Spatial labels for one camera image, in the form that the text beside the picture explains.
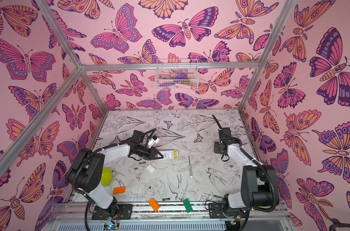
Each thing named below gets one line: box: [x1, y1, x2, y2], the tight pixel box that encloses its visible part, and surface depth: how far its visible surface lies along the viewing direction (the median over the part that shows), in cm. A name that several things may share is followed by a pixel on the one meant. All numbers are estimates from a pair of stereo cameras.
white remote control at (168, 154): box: [157, 150, 179, 160], surface depth 91 cm
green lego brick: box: [182, 198, 194, 214], surface depth 76 cm
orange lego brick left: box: [112, 186, 126, 195], surface depth 82 cm
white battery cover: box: [146, 164, 156, 174], surface depth 91 cm
